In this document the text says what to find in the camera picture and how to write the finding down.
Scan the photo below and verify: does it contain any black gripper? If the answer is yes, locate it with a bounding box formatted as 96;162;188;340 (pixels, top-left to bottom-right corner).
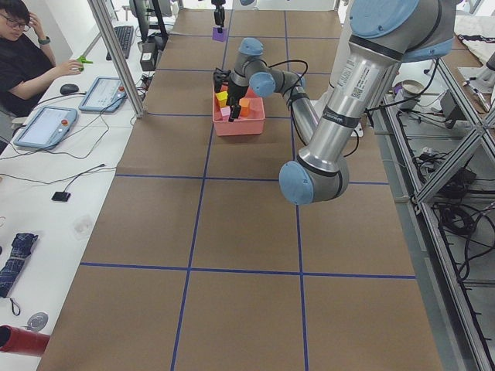
227;79;248;122
213;5;225;33

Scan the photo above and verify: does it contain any purple foam block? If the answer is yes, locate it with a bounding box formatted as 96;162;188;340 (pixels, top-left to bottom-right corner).
212;26;228;43

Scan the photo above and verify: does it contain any pink foam block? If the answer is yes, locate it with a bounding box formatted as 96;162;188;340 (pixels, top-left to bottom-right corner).
220;107;230;121

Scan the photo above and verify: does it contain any orange foam block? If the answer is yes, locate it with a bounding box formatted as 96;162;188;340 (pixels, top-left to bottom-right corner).
239;97;251;117

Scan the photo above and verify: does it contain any yellow foam block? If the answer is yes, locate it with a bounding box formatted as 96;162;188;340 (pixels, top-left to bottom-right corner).
215;90;228;109

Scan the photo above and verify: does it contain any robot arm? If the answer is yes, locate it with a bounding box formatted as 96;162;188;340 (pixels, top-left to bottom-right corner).
227;1;458;205

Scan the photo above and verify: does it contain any pink plastic bin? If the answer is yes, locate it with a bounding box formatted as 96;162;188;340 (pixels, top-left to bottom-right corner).
212;87;265;136

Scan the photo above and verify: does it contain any black box with label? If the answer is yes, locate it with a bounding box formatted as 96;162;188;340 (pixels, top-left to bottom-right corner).
140;42;158;72

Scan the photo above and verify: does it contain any black keyboard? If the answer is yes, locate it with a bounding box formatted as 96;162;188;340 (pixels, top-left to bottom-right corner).
114;26;135;59

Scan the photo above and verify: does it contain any far teach pendant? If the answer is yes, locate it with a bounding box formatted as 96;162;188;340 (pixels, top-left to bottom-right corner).
78;77;127;114

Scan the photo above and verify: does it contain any teach pendant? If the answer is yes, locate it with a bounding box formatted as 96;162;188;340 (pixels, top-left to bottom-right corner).
78;77;127;114
13;106;78;149

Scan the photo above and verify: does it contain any green plastic clip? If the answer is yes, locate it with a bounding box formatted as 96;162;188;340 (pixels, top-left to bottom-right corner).
77;56;93;64

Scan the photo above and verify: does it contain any black computer mouse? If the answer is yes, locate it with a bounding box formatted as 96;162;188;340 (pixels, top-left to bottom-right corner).
60;83;80;95

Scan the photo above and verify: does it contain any near teach pendant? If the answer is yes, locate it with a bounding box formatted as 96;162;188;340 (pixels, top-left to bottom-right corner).
13;106;78;149

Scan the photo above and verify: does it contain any small black puck device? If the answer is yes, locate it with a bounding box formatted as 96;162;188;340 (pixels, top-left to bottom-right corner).
51;191;71;203

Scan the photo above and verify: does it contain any seated person black shirt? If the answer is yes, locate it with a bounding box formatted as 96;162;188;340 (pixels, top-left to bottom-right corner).
1;1;83;117

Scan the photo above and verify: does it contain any folded blue umbrella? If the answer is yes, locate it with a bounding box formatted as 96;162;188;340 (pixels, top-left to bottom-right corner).
1;233;39;298

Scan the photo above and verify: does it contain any round metal lid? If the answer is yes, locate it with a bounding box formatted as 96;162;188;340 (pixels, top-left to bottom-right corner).
25;311;49;332

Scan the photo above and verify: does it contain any red cylinder bottle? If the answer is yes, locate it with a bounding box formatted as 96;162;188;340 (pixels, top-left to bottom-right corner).
1;325;50;356

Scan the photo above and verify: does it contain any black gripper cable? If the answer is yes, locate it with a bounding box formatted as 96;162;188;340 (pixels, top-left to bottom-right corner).
266;60;310;101

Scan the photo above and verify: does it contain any aluminium frame post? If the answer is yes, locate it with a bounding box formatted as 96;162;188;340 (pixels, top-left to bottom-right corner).
87;0;144;118

